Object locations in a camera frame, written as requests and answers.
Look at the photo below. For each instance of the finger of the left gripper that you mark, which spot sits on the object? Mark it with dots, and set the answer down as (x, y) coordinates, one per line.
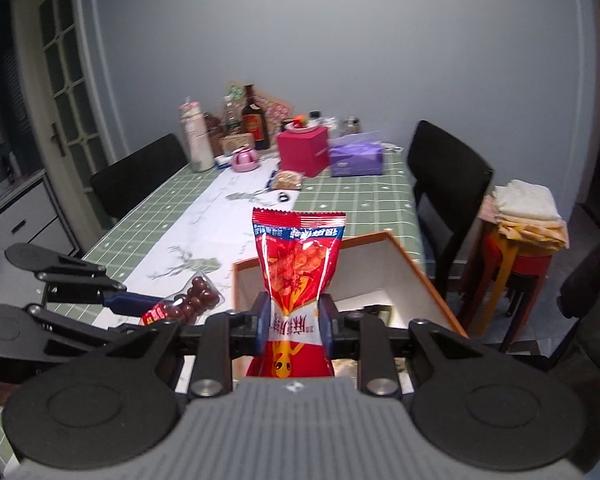
(70, 280)
(34, 339)

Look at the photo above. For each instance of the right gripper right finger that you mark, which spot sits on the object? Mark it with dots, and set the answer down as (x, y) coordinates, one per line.
(470, 402)

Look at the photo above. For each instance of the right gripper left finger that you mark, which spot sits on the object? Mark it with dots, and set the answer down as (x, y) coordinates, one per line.
(120, 401)

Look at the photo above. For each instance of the chocolate ball snack bag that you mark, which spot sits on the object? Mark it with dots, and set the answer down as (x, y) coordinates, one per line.
(198, 296)

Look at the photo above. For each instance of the red peanut snack bag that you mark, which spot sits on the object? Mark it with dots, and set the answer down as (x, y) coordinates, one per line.
(298, 254)

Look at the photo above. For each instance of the grey cabinet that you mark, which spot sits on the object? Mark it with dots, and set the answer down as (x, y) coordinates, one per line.
(30, 213)

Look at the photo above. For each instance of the black chair left side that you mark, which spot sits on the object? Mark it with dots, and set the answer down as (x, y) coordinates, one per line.
(123, 185)

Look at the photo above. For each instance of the black chair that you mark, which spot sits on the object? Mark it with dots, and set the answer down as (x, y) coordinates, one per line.
(123, 185)
(453, 178)

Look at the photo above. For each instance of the red orange stool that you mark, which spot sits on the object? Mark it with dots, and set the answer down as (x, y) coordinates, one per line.
(513, 269)

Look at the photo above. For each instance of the dark jacket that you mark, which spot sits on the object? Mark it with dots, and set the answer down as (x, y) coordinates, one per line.
(579, 296)

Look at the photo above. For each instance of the white table runner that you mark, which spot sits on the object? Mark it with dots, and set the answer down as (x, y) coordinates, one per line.
(194, 222)

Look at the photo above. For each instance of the white glass door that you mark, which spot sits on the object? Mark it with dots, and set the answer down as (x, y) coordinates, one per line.
(57, 86)

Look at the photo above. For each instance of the orange cardboard box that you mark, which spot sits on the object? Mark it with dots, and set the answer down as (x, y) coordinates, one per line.
(373, 274)

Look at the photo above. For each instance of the white cylinder container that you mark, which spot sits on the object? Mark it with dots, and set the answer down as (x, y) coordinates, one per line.
(195, 130)

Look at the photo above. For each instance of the folded towels stack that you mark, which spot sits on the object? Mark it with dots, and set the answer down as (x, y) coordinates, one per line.
(525, 212)

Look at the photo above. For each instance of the small wooden box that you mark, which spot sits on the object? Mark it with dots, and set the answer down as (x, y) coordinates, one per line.
(236, 141)

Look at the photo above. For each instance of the pink round gadget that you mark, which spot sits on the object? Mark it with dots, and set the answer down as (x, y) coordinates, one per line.
(245, 159)

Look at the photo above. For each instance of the black chair right side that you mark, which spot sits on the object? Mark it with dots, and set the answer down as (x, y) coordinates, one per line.
(453, 178)

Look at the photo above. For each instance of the small snack pack far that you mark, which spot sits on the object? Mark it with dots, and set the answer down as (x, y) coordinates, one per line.
(286, 180)

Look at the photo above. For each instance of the brown liquor bottle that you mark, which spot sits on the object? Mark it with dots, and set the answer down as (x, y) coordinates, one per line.
(254, 121)

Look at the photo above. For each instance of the patterned card board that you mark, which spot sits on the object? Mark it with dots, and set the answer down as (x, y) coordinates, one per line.
(276, 110)

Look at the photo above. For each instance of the magenta tissue box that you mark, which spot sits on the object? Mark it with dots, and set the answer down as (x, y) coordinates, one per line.
(306, 153)

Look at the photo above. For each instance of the purple tissue pack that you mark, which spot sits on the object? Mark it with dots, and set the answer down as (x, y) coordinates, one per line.
(356, 155)

